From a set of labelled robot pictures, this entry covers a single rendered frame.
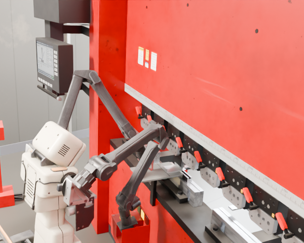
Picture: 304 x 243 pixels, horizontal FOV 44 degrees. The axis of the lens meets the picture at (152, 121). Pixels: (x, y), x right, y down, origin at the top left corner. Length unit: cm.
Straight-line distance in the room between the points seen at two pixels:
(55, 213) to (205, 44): 108
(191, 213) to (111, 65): 130
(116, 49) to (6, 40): 208
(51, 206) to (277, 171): 101
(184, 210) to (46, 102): 321
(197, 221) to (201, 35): 95
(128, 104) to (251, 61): 155
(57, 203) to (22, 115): 314
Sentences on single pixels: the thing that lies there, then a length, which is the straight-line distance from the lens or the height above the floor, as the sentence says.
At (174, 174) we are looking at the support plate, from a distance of 220.
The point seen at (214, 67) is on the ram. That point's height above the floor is 168.
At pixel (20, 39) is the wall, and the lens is 470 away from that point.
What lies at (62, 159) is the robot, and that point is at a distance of 172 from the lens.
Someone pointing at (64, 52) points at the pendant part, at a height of 154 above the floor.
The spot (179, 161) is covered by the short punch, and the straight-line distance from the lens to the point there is 224.
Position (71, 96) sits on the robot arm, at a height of 145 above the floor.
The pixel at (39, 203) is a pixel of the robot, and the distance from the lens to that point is 179.
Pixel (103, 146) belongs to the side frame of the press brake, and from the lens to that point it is 300.
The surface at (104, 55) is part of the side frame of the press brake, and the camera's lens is 279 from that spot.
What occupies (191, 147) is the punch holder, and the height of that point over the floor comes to 122.
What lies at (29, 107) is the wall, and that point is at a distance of 490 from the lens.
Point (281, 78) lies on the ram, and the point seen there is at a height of 172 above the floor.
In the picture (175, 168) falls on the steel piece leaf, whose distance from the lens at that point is 226.
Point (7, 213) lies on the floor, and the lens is 377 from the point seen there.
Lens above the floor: 199
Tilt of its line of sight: 19 degrees down
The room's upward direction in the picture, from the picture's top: 3 degrees clockwise
